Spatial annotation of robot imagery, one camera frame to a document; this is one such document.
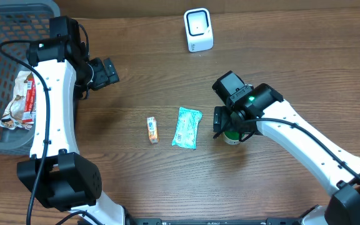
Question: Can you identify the green white small bottle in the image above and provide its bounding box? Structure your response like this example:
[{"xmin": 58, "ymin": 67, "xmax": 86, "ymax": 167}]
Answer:
[{"xmin": 222, "ymin": 131, "xmax": 240, "ymax": 145}]

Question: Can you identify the teal wet wipes pack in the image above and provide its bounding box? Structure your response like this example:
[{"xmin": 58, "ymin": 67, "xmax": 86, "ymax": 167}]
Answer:
[{"xmin": 172, "ymin": 107, "xmax": 203, "ymax": 149}]

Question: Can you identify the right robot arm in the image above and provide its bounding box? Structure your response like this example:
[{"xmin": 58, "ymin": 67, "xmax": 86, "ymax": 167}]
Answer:
[{"xmin": 212, "ymin": 71, "xmax": 360, "ymax": 224}]

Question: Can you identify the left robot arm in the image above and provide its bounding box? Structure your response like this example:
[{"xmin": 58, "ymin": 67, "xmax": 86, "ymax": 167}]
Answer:
[{"xmin": 17, "ymin": 16, "xmax": 133, "ymax": 224}]

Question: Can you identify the white barcode scanner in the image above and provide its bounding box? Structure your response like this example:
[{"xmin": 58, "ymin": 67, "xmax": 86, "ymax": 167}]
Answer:
[{"xmin": 184, "ymin": 7, "xmax": 214, "ymax": 53}]

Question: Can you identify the red snack bar wrapper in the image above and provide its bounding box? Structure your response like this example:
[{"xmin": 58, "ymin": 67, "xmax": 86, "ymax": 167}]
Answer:
[{"xmin": 22, "ymin": 75, "xmax": 36, "ymax": 123}]

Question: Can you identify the white brown snack bag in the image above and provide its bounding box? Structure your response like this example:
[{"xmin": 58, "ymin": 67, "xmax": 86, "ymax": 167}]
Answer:
[{"xmin": 0, "ymin": 71, "xmax": 36, "ymax": 130}]

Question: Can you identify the grey plastic mesh basket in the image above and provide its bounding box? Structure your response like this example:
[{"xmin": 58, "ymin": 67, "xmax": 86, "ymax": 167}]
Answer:
[{"xmin": 0, "ymin": 0, "xmax": 60, "ymax": 155}]

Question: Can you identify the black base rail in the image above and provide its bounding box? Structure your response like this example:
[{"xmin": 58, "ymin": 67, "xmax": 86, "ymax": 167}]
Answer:
[{"xmin": 77, "ymin": 217, "xmax": 324, "ymax": 225}]

